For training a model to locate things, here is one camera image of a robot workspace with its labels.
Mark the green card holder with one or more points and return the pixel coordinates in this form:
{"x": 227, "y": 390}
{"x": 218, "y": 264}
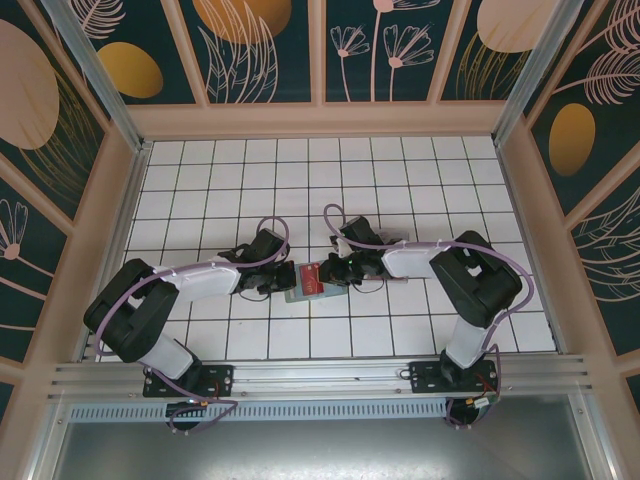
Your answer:
{"x": 335, "y": 291}

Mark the red VIP card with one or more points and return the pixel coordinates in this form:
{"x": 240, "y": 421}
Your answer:
{"x": 310, "y": 280}

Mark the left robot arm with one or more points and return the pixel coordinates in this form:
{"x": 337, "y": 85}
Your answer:
{"x": 200, "y": 285}

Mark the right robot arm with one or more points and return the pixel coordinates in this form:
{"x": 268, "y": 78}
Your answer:
{"x": 405, "y": 262}

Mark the grey metal panel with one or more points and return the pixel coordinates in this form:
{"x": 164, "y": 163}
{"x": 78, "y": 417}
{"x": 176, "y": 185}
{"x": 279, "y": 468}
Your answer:
{"x": 320, "y": 455}

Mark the small circuit board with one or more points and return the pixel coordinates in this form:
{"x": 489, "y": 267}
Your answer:
{"x": 484, "y": 403}

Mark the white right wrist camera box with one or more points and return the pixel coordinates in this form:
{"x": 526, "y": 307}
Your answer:
{"x": 340, "y": 244}

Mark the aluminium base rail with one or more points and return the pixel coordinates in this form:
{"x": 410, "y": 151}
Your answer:
{"x": 320, "y": 377}

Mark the aluminium table edge rail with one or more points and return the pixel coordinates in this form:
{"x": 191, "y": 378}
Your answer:
{"x": 506, "y": 170}
{"x": 136, "y": 170}

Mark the aluminium corner post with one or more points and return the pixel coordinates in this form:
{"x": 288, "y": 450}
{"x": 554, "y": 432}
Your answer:
{"x": 539, "y": 75}
{"x": 97, "y": 75}

